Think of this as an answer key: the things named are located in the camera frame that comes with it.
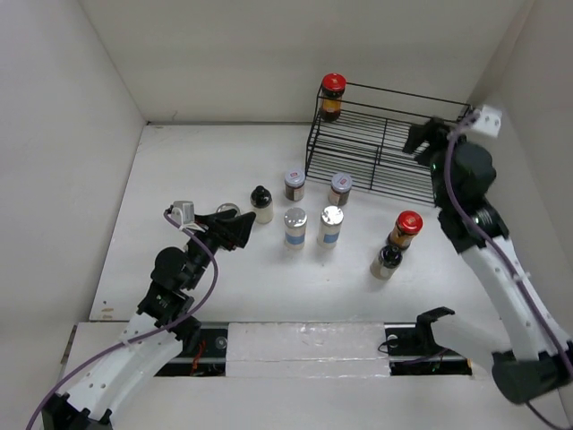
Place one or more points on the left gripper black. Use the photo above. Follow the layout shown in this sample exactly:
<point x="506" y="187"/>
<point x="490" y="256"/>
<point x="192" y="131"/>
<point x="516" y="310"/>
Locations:
<point x="226" y="229"/>

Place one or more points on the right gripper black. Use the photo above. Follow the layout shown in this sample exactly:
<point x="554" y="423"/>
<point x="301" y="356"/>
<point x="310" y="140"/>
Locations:
<point x="433" y="130"/>

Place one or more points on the red lid sauce jar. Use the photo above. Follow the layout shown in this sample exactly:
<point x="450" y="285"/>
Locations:
<point x="333" y="86"/>
<point x="407" y="226"/>

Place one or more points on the silver lid bead bottle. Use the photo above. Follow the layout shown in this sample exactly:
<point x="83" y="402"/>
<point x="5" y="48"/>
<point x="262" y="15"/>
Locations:
<point x="331" y="220"/>
<point x="295" y="222"/>

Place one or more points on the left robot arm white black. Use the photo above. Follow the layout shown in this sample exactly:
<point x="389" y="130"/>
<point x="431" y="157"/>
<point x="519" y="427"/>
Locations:
<point x="162" y="327"/>

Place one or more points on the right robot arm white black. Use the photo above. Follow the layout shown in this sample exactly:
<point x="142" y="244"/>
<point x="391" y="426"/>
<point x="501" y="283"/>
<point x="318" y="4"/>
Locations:
<point x="537" y="359"/>

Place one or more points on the clear glass jar silver rim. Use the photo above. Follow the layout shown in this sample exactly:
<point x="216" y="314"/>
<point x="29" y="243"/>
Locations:
<point x="228" y="206"/>

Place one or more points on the black cap white powder bottle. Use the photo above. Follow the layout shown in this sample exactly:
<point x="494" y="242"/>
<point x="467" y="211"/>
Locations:
<point x="262" y="204"/>

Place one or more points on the white lid dark sauce jar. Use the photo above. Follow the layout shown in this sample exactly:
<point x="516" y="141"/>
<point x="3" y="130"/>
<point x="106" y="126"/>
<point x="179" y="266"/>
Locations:
<point x="294" y="181"/>

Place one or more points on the white lid brown sauce jar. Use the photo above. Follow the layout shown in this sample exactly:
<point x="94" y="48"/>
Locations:
<point x="340" y="187"/>

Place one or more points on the black cap beige spice bottle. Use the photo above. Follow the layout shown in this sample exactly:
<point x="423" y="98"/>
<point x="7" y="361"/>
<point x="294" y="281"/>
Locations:
<point x="386" y="262"/>

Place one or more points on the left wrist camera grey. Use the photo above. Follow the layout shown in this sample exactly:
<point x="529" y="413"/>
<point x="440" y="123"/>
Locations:
<point x="182" y="212"/>

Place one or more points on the black wire rack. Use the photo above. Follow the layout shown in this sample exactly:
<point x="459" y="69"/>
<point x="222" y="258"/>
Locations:
<point x="367" y="140"/>

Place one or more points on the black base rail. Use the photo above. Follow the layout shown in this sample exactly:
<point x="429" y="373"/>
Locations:
<point x="311" y="350"/>

